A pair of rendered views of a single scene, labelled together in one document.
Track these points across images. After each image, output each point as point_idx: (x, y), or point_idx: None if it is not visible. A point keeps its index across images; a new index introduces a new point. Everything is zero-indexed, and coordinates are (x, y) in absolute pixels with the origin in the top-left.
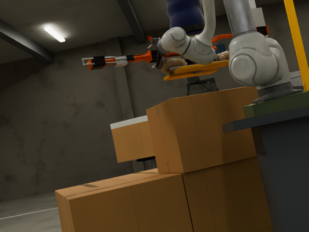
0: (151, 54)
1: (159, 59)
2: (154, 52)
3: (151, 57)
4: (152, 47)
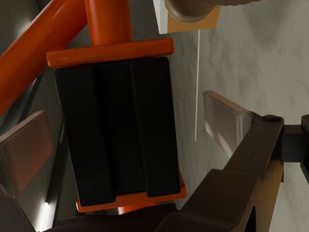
0: (120, 193)
1: (266, 217)
2: (101, 171)
3: (163, 197)
4: (41, 123)
